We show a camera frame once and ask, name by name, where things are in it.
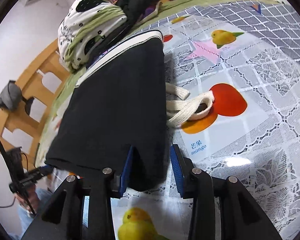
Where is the black garment pile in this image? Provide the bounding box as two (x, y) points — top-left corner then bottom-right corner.
(115, 0), (164, 30)

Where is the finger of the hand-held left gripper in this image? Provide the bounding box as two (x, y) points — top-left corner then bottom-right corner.
(39, 164), (53, 177)

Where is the wooden bed frame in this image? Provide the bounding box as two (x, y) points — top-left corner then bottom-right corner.
(0, 0), (265, 163)

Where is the person's left hand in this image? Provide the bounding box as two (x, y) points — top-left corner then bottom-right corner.
(16, 187), (40, 215)

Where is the white floral quilt bundle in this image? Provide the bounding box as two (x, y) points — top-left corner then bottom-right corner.
(57, 0), (128, 73)

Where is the grey cap on chair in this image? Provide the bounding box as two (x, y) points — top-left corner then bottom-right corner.
(0, 80), (35, 115)

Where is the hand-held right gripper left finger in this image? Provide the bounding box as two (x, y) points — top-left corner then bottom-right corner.
(21, 145), (140, 240)

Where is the fruit printed plastic mat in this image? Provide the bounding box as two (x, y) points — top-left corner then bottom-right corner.
(47, 0), (300, 240)

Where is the purple cloth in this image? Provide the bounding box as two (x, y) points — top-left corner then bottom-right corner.
(142, 4), (162, 20)

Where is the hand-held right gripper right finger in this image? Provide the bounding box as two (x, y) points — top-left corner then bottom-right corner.
(170, 144), (283, 240)

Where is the person's jeans leg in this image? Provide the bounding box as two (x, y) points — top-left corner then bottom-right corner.
(17, 187), (53, 238)

